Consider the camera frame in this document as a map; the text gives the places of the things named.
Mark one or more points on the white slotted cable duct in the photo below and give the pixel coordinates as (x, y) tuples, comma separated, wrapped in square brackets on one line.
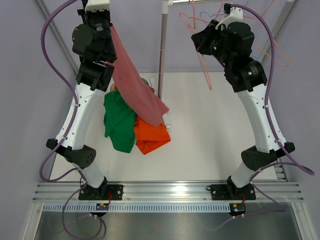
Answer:
[(120, 207)]

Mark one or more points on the metal clothes rack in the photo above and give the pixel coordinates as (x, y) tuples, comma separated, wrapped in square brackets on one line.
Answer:
[(278, 25)]

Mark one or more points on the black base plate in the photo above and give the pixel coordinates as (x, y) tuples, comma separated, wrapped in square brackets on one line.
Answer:
[(113, 192), (220, 192)]

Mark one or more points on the pink t shirt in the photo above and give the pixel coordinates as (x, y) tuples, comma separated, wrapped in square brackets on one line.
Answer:
[(138, 95)]

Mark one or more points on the pink hanger of green shirt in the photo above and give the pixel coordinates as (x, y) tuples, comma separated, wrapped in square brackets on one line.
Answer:
[(220, 11)]

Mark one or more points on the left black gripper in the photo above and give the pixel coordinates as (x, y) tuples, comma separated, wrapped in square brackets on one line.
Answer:
[(86, 14)]

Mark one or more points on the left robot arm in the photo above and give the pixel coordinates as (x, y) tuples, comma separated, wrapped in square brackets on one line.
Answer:
[(93, 43)]

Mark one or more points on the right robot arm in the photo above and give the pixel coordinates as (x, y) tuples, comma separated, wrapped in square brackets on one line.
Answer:
[(232, 46)]

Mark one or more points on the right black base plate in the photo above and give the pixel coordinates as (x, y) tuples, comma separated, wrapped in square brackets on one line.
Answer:
[(220, 192)]

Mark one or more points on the aluminium mounting rail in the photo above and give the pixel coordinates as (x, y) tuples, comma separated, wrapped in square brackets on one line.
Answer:
[(166, 192)]

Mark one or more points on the light blue hanger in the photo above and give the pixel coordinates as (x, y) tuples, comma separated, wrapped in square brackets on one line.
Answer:
[(209, 15)]

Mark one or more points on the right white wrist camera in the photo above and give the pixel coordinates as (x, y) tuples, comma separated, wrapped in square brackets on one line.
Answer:
[(232, 14)]

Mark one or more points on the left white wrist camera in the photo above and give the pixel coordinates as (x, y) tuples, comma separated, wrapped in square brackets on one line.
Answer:
[(96, 5)]

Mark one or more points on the green t shirt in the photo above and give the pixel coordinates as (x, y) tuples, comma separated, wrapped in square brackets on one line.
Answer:
[(119, 120)]

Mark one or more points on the white perforated plastic basket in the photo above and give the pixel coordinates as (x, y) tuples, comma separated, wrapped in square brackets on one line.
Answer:
[(148, 81)]

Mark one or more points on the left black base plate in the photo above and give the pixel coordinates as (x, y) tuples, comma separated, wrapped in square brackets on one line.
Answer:
[(113, 192)]

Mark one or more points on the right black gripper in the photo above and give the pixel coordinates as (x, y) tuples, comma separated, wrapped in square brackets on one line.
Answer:
[(201, 39)]

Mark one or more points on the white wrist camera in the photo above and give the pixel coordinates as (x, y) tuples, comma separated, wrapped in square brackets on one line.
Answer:
[(232, 14), (96, 5)]

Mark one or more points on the orange t shirt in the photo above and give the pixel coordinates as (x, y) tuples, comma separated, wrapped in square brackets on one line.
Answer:
[(148, 137)]

